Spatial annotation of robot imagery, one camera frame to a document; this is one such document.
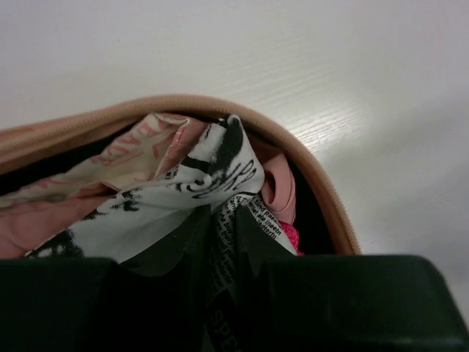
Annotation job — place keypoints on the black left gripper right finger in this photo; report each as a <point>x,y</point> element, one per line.
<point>340,302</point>

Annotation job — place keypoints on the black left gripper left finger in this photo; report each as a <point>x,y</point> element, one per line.
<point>153,302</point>

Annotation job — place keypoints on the magenta towel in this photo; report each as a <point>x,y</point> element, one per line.
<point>293,236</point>

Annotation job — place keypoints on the newspaper print cloth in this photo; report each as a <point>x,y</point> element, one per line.
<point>221,171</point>

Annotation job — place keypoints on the pink cartoon print shirt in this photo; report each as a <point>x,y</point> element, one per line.
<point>37,212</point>

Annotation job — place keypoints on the pink hard-shell suitcase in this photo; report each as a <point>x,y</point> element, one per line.
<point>26,144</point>

